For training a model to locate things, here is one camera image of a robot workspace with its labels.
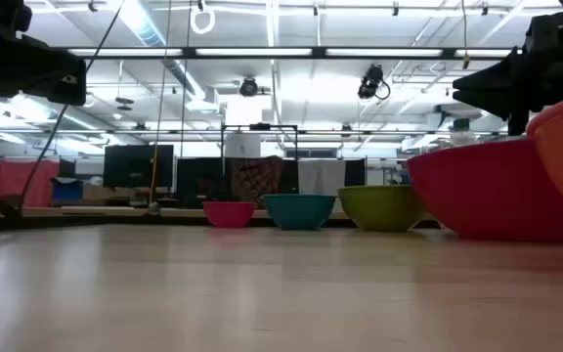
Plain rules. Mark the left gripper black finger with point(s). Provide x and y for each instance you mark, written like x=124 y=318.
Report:
x=56 y=78

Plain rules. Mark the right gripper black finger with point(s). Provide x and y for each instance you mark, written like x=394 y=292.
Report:
x=487 y=90

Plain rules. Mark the large red bowl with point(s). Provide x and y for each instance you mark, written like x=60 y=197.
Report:
x=491 y=190

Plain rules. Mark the red cloth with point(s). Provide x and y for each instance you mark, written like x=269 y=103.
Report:
x=22 y=181

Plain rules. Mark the blue box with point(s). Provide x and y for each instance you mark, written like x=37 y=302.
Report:
x=67 y=189

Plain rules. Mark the black monitor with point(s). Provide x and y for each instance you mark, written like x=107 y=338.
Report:
x=138 y=166

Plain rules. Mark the green bowl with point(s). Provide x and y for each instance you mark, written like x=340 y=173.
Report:
x=379 y=207

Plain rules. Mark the grey round disc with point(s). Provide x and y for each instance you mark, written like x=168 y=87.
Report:
x=153 y=209

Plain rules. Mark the black screen panel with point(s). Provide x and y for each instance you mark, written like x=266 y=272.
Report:
x=199 y=181

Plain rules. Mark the white cloth sheet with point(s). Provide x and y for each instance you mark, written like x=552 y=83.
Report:
x=321 y=177

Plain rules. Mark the round black ceiling fixture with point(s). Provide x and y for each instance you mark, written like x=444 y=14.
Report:
x=248 y=87

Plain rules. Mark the white bucket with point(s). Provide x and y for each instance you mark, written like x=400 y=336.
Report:
x=243 y=145

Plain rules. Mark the small pink bowl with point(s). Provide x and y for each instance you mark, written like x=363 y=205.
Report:
x=229 y=214

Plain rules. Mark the teal bowl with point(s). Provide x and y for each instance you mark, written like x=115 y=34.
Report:
x=298 y=211

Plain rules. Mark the patterned brown cloth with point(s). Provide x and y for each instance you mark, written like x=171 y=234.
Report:
x=257 y=178

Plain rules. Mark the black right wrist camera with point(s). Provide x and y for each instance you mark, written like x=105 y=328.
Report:
x=552 y=31

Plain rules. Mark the black overhead camera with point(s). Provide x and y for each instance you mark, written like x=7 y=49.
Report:
x=372 y=82

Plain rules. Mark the black light bar frame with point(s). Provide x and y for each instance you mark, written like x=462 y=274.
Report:
x=262 y=52

